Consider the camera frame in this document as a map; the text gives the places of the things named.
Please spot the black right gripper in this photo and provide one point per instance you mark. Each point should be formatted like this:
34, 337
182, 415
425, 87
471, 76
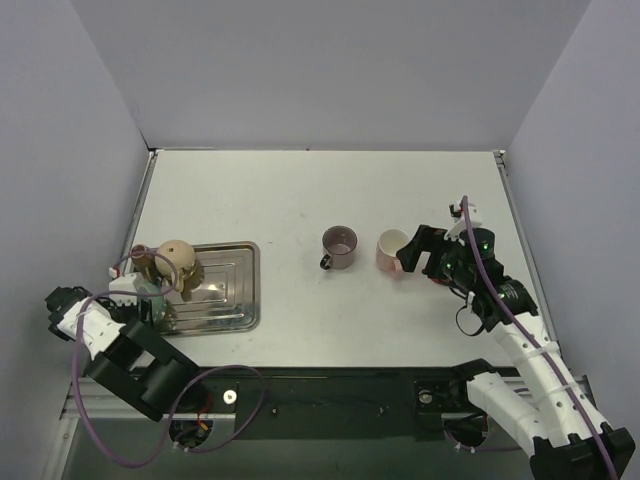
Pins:
433, 257

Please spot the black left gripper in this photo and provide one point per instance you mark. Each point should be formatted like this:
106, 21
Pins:
151, 304

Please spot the green mug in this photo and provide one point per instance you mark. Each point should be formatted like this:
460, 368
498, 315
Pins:
150, 295

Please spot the pink faceted mug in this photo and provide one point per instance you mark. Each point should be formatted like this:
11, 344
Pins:
388, 245

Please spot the beige round mug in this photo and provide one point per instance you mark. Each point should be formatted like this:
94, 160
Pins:
177, 260

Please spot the lilac mug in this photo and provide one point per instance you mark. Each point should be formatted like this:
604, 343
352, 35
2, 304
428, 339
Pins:
339, 244

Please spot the red mug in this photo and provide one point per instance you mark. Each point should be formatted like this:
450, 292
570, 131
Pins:
442, 281

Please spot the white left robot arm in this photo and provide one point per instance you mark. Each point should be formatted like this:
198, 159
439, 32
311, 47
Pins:
149, 337

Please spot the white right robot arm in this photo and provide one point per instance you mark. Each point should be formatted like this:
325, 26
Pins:
563, 434

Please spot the brown small mug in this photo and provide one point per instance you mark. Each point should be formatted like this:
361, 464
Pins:
142, 257

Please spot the metal tray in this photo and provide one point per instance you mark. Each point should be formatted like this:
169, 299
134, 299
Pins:
222, 295

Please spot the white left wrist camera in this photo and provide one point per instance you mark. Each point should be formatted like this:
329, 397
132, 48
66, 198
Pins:
123, 289

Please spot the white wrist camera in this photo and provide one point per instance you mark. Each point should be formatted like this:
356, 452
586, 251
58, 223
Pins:
463, 217
123, 289

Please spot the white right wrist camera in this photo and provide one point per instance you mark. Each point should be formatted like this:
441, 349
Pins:
463, 217

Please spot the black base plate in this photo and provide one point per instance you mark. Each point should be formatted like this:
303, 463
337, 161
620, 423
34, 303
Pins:
425, 404

